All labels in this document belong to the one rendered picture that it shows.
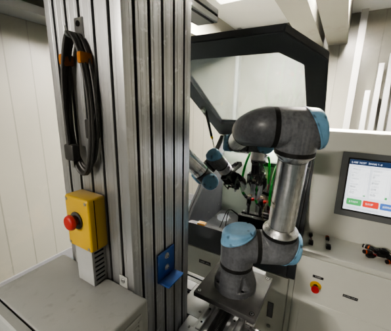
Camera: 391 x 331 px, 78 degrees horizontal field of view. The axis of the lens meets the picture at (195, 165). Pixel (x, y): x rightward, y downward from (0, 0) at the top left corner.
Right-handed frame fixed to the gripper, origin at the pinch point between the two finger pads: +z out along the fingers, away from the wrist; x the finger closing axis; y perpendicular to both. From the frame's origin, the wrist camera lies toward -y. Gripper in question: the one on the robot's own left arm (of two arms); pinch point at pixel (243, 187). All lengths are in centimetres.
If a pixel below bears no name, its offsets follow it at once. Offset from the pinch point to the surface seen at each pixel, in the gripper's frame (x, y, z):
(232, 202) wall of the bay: -36, -12, 42
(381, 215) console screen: 62, -6, 34
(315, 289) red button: 37, 38, 32
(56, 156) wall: -189, 0, -50
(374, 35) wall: 48, -247, 73
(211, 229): -18.0, 26.1, 7.5
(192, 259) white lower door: -36, 43, 22
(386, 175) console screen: 64, -23, 23
